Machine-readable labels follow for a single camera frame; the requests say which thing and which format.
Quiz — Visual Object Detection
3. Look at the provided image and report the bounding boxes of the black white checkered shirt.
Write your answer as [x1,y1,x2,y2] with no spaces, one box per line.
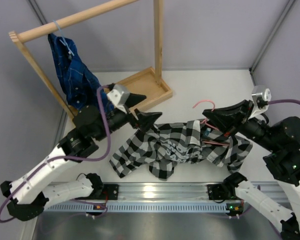
[109,120,253,181]

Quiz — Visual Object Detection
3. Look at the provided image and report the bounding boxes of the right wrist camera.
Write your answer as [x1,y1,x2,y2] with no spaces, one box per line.
[251,85,272,110]

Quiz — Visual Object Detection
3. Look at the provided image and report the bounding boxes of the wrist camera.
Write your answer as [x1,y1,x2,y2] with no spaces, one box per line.
[251,85,272,110]
[107,83,130,108]

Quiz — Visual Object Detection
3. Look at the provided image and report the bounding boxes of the pink wire hanger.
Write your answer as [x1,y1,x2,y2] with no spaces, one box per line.
[192,99,229,147]

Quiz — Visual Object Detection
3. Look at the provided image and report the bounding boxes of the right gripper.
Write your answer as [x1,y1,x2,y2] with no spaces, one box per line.
[202,99,280,152]

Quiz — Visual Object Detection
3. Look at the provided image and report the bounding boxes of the wooden clothes rack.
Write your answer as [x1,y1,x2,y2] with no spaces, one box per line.
[9,0,173,118]

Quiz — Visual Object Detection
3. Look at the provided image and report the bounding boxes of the aluminium mounting rail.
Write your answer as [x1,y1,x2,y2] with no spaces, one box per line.
[47,181,286,201]

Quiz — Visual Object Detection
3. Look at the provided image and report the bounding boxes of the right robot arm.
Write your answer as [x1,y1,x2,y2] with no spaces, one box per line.
[111,96,300,240]

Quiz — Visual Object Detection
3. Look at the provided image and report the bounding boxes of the blue zip tie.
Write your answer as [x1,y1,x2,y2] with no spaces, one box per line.
[53,20,74,56]

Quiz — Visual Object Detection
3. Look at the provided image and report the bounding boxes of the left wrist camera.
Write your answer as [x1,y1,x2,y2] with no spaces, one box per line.
[107,83,130,108]

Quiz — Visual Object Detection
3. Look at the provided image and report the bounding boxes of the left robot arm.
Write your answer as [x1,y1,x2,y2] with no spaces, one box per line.
[0,105,162,223]

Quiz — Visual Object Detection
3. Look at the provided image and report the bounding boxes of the white slotted cable duct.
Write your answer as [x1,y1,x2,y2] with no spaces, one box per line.
[45,201,230,213]

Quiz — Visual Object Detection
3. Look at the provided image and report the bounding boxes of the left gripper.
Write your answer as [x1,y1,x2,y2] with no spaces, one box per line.
[93,92,162,142]

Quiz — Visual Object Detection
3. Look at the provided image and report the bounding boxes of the blue plaid shirt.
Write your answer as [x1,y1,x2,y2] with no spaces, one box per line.
[47,33,101,110]

